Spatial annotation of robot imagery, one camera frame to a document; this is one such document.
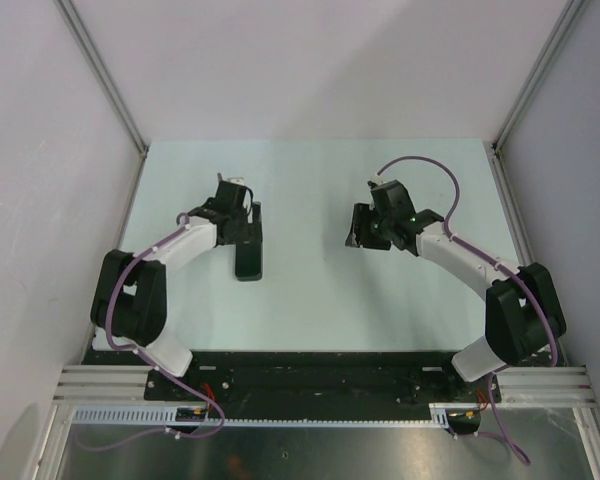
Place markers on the aluminium extrusion rail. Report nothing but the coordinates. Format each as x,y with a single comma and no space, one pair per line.
542,387

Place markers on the right aluminium frame post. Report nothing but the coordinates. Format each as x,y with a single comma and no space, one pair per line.
549,54

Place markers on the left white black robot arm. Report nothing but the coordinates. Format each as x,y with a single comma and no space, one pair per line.
130,303

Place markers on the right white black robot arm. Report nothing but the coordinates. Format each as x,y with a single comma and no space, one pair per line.
523,313

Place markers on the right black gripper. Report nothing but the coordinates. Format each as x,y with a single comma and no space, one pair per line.
359,233

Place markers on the black glasses case beige lining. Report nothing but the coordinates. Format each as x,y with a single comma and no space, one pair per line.
248,264

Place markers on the grey slotted cable duct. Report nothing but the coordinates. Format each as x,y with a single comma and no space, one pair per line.
407,416

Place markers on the aluminium frame post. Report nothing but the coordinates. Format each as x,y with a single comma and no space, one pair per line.
549,54
94,59

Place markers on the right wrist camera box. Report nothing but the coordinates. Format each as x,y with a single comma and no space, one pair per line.
375,181

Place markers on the left aluminium frame post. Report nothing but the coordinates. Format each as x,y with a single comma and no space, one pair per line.
94,59

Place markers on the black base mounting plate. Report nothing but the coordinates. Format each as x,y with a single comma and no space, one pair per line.
440,360

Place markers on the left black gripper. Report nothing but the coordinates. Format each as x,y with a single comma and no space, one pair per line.
247,233

